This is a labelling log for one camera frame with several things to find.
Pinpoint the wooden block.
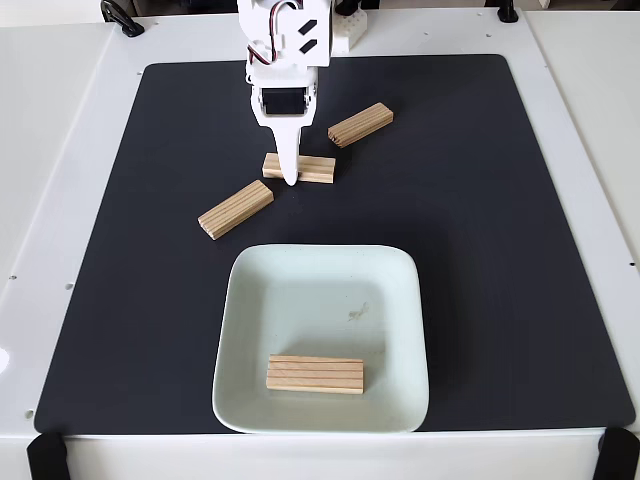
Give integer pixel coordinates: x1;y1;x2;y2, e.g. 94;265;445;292
327;102;395;151
265;354;366;397
261;152;337;186
196;179;276;242

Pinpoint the red black white servo cable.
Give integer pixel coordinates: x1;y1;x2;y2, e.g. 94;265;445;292
247;0;305;66

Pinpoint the pale green square plate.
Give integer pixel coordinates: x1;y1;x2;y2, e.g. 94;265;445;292
211;243;431;435

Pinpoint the black table mat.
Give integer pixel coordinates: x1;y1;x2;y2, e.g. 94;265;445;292
33;53;636;435

